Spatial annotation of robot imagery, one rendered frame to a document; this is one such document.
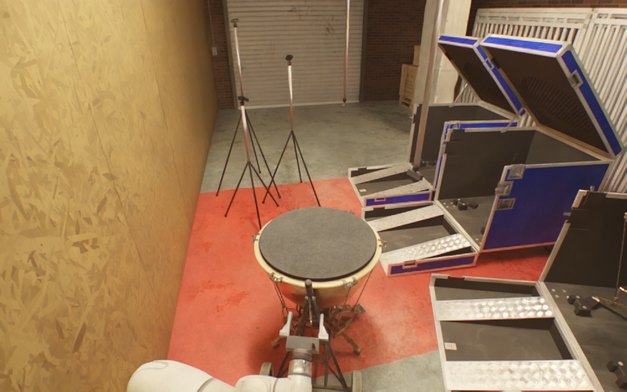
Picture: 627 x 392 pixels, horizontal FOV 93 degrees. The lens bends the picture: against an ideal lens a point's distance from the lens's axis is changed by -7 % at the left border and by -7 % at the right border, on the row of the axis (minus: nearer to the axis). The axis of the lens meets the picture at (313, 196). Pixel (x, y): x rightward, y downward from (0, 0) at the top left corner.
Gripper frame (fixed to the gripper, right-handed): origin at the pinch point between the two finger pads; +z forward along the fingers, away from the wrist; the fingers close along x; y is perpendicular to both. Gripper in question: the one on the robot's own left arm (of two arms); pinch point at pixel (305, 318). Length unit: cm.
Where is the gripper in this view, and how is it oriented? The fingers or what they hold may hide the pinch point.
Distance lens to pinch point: 143.4
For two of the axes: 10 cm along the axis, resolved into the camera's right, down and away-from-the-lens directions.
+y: -0.4, -6.4, -7.7
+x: -9.9, -0.4, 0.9
